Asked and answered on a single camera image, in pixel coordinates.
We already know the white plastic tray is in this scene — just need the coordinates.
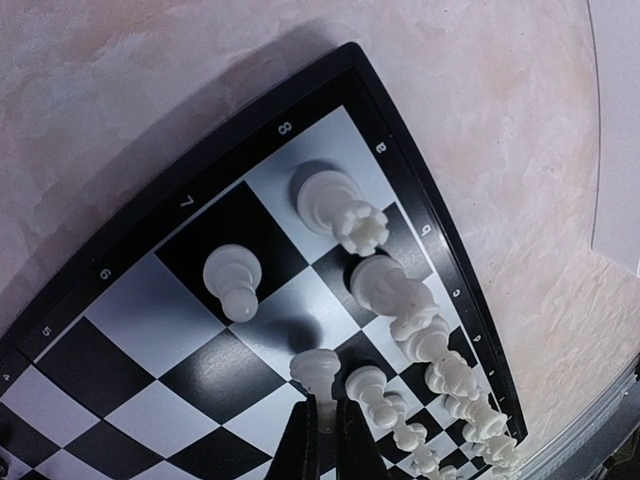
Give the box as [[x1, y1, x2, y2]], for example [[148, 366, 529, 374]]
[[588, 1, 639, 276]]

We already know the white chess pawn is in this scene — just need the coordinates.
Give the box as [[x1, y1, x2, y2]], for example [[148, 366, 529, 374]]
[[289, 349, 341, 434], [392, 422, 428, 453], [345, 365, 399, 429], [424, 351, 481, 401], [411, 446, 439, 475], [202, 244, 262, 323]]

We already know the black and grey chessboard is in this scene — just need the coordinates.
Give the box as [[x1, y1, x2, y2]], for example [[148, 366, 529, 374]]
[[1, 43, 527, 479]]

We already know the white chess knight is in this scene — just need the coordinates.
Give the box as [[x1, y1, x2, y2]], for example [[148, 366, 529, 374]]
[[350, 255, 439, 341]]

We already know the white chess rook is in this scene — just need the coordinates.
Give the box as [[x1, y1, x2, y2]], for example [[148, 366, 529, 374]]
[[477, 435, 520, 471], [289, 160, 390, 257]]

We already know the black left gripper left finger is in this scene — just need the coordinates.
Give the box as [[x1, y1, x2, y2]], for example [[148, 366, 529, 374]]
[[267, 394, 320, 480]]

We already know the white chess piece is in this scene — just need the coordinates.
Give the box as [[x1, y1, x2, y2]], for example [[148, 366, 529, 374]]
[[462, 409, 508, 443], [445, 394, 492, 420]]

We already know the white chess bishop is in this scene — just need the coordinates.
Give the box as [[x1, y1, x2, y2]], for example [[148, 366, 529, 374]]
[[397, 315, 450, 363]]

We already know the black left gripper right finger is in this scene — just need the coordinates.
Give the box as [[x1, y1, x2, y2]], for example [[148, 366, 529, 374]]
[[336, 398, 390, 480]]

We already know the aluminium front rail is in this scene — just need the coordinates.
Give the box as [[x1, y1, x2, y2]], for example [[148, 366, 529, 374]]
[[521, 358, 639, 479]]

